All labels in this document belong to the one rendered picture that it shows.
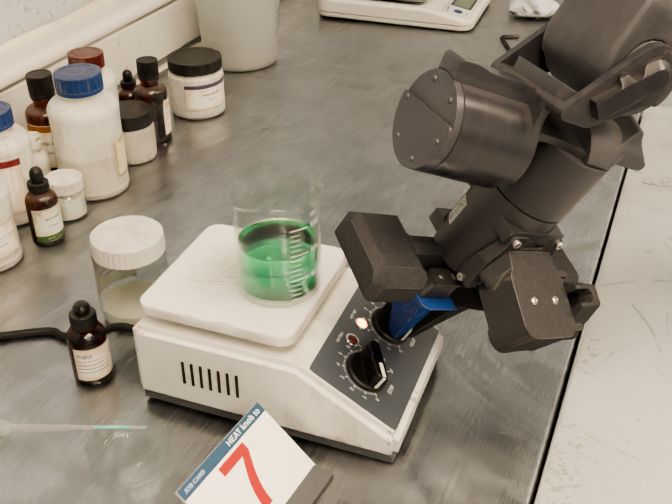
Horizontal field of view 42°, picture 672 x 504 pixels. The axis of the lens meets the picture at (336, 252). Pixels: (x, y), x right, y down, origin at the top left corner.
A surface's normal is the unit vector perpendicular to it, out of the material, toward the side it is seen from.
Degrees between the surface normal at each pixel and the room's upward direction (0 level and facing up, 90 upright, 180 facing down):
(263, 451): 40
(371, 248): 31
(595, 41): 60
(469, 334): 0
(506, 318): 70
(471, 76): 90
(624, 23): 55
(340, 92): 0
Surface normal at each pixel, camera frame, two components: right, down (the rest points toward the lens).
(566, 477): 0.00, -0.84
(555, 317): 0.57, -0.36
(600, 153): 0.49, 0.05
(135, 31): 0.92, 0.21
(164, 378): -0.35, 0.51
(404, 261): 0.47, -0.64
